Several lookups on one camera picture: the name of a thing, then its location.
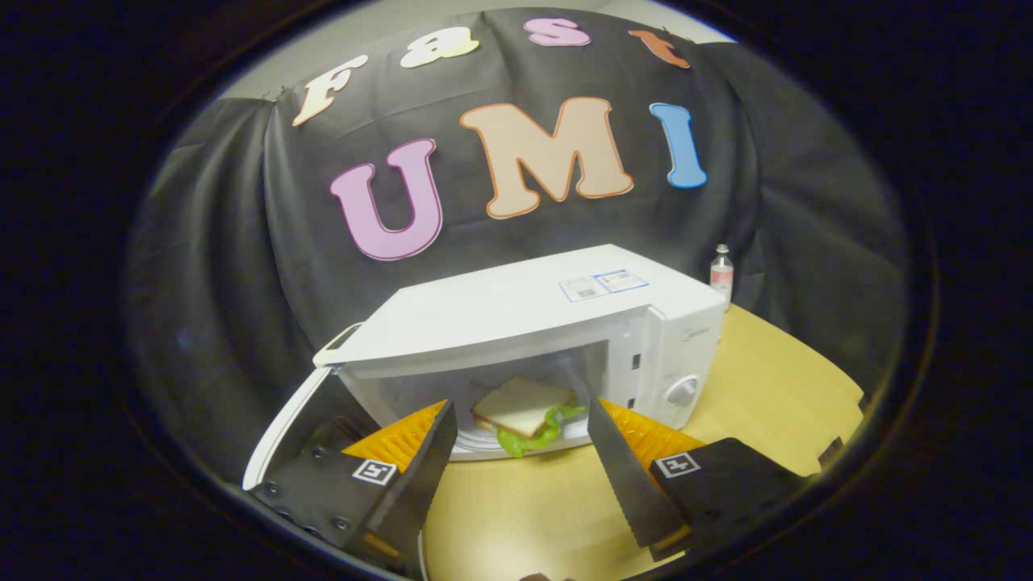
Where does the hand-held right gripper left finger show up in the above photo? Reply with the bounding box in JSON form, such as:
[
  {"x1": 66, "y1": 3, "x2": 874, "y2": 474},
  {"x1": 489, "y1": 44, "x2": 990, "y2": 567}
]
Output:
[{"x1": 245, "y1": 399, "x2": 459, "y2": 567}]

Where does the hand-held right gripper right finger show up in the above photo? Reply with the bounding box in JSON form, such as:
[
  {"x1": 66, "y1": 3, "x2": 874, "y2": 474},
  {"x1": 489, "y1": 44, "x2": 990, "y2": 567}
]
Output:
[{"x1": 586, "y1": 395, "x2": 809, "y2": 564}]

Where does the white bread lettuce sandwich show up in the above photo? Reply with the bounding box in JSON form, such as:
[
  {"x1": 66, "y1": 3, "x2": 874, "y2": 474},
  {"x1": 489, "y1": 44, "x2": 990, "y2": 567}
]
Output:
[{"x1": 470, "y1": 375, "x2": 588, "y2": 459}]

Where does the white microwave oven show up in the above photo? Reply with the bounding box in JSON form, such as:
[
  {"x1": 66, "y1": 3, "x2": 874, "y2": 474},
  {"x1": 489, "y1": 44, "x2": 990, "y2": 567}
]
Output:
[{"x1": 242, "y1": 244, "x2": 727, "y2": 491}]

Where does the clear bottle with pink label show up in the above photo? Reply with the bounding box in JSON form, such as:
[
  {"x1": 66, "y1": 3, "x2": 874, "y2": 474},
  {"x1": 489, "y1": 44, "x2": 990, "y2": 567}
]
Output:
[{"x1": 709, "y1": 244, "x2": 735, "y2": 311}]

